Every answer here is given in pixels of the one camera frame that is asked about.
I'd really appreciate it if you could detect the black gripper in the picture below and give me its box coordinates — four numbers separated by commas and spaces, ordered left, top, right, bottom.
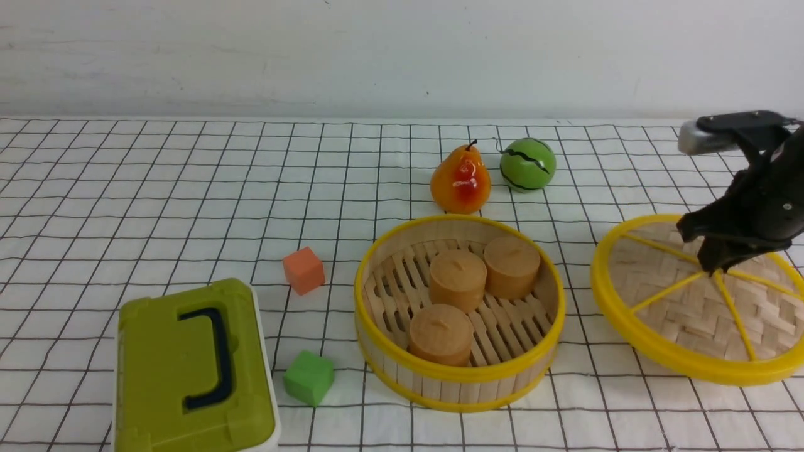
676, 127, 803, 276

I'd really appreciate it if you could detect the yellow woven steamer lid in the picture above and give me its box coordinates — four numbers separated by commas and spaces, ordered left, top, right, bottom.
590, 214, 803, 386

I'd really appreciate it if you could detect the yellow bamboo steamer basket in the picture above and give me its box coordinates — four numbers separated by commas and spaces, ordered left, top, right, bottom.
354, 214, 566, 412

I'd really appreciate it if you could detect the back right wooden bun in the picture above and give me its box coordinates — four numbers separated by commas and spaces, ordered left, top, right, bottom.
484, 235, 541, 300

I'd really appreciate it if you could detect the wooden bun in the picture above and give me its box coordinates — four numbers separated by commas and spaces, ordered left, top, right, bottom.
484, 235, 541, 300
430, 249, 486, 313
408, 304, 474, 367

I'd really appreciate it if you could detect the green toy melon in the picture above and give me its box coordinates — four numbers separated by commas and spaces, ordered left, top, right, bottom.
500, 137, 557, 192

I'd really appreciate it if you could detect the back left wooden bun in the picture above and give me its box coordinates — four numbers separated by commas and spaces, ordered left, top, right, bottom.
430, 249, 486, 313

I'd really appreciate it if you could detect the orange toy pear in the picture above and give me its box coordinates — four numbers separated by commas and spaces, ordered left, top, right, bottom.
430, 139, 492, 215

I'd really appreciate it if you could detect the front wooden bun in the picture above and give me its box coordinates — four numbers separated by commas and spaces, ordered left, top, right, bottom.
408, 304, 474, 367

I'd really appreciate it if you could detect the orange foam cube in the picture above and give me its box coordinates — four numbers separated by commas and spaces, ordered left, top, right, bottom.
282, 247, 325, 296

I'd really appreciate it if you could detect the green foam cube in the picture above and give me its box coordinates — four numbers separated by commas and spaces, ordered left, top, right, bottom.
283, 350, 334, 408

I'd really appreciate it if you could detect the green lidded plastic box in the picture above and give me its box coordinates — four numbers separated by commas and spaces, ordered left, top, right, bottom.
111, 278, 281, 451

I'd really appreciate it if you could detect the white grid tablecloth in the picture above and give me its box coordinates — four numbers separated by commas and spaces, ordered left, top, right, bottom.
1, 118, 802, 451

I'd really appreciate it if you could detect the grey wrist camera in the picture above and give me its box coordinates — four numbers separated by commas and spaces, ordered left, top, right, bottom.
678, 110, 793, 156

